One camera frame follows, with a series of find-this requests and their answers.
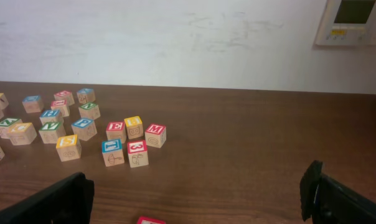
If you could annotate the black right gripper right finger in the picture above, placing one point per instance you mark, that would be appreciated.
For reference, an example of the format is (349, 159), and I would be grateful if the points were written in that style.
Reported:
(325, 200)

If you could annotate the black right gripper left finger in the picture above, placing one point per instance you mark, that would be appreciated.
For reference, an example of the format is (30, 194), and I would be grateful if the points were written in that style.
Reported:
(69, 200)

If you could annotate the blue T block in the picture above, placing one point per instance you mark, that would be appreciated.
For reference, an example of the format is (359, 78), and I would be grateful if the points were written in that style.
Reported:
(112, 151)

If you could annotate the green V block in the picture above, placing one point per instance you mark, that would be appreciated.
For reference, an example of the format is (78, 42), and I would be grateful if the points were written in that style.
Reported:
(51, 131)

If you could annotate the blue P block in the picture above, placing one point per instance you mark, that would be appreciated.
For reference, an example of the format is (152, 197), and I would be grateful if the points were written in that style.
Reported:
(84, 128)

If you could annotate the red A block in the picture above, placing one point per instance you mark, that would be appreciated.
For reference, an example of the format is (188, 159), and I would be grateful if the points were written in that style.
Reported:
(148, 220)

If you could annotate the yellow block centre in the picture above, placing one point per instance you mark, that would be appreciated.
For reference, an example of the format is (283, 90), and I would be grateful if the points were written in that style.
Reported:
(22, 134)

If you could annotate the red 3 block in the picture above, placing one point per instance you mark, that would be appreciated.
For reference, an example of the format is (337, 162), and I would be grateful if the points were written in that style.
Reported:
(137, 153)

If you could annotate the red E block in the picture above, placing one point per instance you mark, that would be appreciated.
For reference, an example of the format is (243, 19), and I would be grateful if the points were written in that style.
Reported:
(116, 130)

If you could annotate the blue H block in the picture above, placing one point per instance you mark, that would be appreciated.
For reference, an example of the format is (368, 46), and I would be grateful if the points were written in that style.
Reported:
(51, 116)

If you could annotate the green N block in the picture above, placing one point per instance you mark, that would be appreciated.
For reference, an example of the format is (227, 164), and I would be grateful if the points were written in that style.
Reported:
(89, 110)

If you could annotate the red X block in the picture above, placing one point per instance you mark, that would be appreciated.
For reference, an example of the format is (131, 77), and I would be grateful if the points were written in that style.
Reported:
(61, 105)

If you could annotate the green Z block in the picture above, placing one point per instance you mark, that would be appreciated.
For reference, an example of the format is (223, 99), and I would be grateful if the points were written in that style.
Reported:
(6, 124)

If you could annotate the yellow block near E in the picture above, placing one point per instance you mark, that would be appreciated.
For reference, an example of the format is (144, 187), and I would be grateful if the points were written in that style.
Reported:
(134, 127)

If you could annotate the blue D block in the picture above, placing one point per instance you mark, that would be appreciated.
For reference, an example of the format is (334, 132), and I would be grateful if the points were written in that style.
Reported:
(33, 104)

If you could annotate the red C block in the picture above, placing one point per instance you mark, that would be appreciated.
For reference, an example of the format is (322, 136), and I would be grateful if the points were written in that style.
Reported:
(65, 95)

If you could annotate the blue X block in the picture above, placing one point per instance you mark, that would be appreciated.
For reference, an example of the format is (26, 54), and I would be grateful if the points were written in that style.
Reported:
(86, 95)

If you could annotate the red M block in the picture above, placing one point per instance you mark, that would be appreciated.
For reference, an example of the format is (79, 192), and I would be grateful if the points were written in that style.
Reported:
(155, 135)

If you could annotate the white wall control panel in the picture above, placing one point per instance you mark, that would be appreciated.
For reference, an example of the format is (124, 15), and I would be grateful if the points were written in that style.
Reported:
(347, 23)

